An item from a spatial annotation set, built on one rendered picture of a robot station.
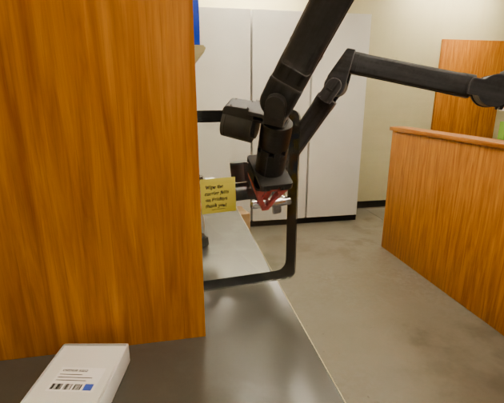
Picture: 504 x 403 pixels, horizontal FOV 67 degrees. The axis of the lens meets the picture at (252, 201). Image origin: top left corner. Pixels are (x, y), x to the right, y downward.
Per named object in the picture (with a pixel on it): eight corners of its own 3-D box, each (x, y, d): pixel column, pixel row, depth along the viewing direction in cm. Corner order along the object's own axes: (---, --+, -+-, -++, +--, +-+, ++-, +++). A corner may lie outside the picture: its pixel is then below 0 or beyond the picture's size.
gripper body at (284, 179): (260, 194, 71) (265, 161, 67) (246, 162, 79) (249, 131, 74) (292, 190, 73) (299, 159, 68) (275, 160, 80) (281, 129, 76)
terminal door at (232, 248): (167, 295, 85) (155, 110, 74) (294, 276, 94) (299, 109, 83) (168, 297, 84) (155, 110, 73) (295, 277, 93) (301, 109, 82)
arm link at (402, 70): (334, 41, 100) (338, 46, 109) (320, 93, 104) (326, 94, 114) (522, 77, 89) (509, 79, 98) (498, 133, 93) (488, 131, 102)
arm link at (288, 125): (290, 128, 65) (297, 113, 69) (251, 117, 66) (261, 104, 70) (283, 161, 69) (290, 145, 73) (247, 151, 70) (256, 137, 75)
